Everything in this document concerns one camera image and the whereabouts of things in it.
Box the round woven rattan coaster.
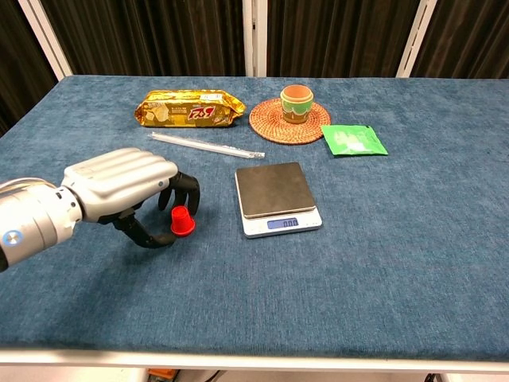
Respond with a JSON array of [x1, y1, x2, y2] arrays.
[[248, 97, 332, 146]]

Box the clear wrapped drinking straw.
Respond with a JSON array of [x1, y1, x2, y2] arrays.
[[147, 131, 266, 161]]

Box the black pleated curtain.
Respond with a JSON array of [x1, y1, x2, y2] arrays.
[[0, 0, 509, 136]]

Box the green foil sachet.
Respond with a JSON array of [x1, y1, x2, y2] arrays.
[[320, 124, 389, 158]]

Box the small red plastic cup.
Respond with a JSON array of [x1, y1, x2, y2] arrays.
[[170, 205, 196, 238]]

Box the white metal frame post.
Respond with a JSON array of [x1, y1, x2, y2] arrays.
[[395, 0, 438, 79], [242, 0, 269, 78], [18, 0, 74, 81]]

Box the digital kitchen scale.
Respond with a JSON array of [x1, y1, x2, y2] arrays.
[[234, 162, 324, 240]]

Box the gold cracker package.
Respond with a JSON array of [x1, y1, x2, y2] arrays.
[[134, 89, 247, 129]]

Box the blue fabric tablecloth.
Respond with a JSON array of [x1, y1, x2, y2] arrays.
[[0, 75, 509, 362]]

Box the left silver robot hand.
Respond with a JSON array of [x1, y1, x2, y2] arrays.
[[60, 147, 201, 250]]

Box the green and terracotta cup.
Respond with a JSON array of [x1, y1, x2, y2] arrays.
[[279, 84, 313, 124]]

